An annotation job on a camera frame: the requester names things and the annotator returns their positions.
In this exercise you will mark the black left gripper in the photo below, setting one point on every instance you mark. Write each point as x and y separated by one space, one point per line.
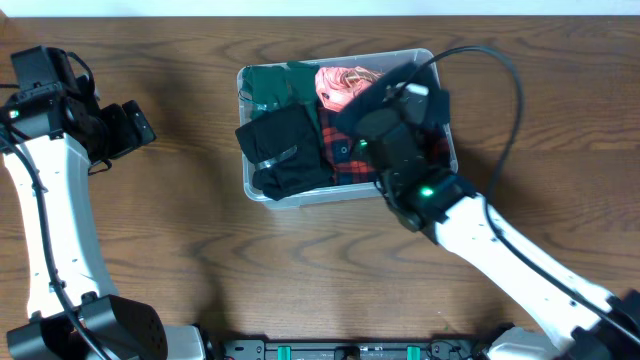
138 122

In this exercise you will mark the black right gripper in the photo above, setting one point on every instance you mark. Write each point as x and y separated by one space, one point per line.
366 133

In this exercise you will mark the red navy plaid shirt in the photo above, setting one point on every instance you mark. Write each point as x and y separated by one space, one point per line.
338 147

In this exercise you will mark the dark navy cloth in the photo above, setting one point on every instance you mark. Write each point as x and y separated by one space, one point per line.
381 95

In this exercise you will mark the pink printed t-shirt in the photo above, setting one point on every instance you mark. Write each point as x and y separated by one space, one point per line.
336 87

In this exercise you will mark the black cloth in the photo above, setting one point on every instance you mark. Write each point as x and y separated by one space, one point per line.
286 153

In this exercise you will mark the dark green cloth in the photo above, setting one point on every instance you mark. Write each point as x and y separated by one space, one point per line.
270 88

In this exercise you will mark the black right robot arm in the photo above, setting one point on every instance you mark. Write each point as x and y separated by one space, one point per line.
578 319

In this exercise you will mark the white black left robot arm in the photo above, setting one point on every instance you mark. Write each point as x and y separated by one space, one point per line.
53 131

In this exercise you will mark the black mounting rail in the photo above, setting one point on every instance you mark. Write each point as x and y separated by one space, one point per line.
437 349

